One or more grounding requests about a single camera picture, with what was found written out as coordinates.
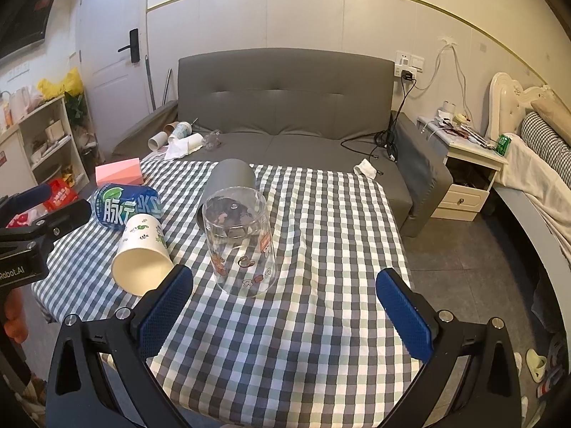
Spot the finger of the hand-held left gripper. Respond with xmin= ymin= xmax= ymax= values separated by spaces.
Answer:
xmin=0 ymin=184 xmax=53 ymax=217
xmin=0 ymin=199 xmax=92 ymax=250

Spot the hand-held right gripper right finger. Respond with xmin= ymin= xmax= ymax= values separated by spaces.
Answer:
xmin=375 ymin=268 xmax=522 ymax=428

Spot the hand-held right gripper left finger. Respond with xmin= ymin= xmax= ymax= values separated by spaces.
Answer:
xmin=45 ymin=264 xmax=194 ymax=428

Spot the clear printed glass cup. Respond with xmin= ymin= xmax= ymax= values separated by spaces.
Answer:
xmin=202 ymin=186 xmax=278 ymax=297

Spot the leaf print paper cup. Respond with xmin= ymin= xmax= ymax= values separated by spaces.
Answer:
xmin=111 ymin=214 xmax=175 ymax=297

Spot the drink cup with straw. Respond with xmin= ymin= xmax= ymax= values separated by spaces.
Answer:
xmin=170 ymin=118 xmax=199 ymax=141

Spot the grey cup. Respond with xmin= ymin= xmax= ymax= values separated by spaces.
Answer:
xmin=195 ymin=159 xmax=257 ymax=230

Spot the person's left hand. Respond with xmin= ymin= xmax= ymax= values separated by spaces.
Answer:
xmin=0 ymin=290 xmax=28 ymax=344

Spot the red snack packet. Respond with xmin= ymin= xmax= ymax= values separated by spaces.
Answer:
xmin=45 ymin=178 xmax=79 ymax=210

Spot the white cabinet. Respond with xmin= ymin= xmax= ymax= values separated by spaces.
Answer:
xmin=0 ymin=125 xmax=39 ymax=188

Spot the blue drink bottle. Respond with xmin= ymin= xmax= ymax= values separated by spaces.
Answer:
xmin=90 ymin=183 xmax=162 ymax=231

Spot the pink box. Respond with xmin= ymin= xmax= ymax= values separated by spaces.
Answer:
xmin=95 ymin=159 xmax=142 ymax=187

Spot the white open shelf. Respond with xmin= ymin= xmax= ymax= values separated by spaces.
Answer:
xmin=18 ymin=96 xmax=90 ymax=197

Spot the checkered tablecloth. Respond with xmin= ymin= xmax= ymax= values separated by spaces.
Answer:
xmin=31 ymin=158 xmax=422 ymax=428

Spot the yellow plastic bag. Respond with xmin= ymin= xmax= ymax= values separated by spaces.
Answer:
xmin=38 ymin=69 xmax=83 ymax=99

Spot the pale green slipper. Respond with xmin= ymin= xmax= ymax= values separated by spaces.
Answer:
xmin=526 ymin=348 xmax=547 ymax=382

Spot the white nightstand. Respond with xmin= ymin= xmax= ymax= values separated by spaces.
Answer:
xmin=417 ymin=116 xmax=509 ymax=223

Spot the cream blanket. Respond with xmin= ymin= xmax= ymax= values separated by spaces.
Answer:
xmin=495 ymin=140 xmax=571 ymax=272

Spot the white door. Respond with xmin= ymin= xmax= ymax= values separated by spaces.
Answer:
xmin=76 ymin=0 xmax=152 ymax=161

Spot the checkered pillow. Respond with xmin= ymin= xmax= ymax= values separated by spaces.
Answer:
xmin=520 ymin=111 xmax=571 ymax=181

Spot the white carved headboard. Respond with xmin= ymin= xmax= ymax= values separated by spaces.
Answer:
xmin=485 ymin=72 xmax=560 ymax=143

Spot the grey sofa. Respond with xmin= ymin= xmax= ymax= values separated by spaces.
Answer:
xmin=111 ymin=47 xmax=453 ymax=238

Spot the beige pillow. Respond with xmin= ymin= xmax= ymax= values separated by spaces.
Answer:
xmin=531 ymin=97 xmax=571 ymax=132

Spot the mop handle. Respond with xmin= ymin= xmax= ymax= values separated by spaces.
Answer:
xmin=143 ymin=55 xmax=157 ymax=112

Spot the black cable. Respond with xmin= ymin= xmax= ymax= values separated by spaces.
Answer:
xmin=341 ymin=76 xmax=418 ymax=161

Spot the black door lock handle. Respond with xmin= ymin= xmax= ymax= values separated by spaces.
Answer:
xmin=118 ymin=28 xmax=140 ymax=63

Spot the dark wall-mounted panel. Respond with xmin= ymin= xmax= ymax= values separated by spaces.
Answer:
xmin=0 ymin=0 xmax=59 ymax=58

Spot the white cable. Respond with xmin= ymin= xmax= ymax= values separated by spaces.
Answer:
xmin=415 ymin=38 xmax=474 ymax=119

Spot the white wall socket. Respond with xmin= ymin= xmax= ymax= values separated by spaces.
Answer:
xmin=395 ymin=51 xmax=424 ymax=76

